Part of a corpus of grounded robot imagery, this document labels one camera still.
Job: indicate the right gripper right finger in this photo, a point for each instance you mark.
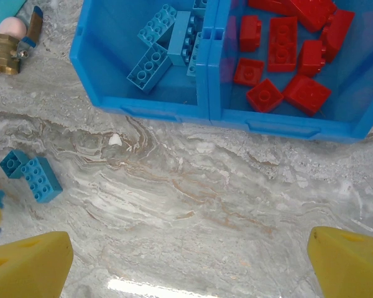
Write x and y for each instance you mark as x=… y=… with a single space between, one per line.
x=351 y=267

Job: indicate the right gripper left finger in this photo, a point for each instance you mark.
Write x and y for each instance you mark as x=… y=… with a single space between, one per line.
x=25 y=270

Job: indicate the small red lego brick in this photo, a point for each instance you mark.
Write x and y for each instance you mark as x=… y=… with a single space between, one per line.
x=265 y=95
x=250 y=32
x=248 y=72
x=311 y=57

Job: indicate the blue plastic bin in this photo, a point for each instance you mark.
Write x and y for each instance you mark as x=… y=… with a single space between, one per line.
x=298 y=127
x=112 y=62

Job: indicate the brass ball valve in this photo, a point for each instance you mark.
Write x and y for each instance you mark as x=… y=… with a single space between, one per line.
x=4 y=52

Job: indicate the pink ball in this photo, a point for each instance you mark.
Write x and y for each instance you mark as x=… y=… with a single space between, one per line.
x=11 y=26

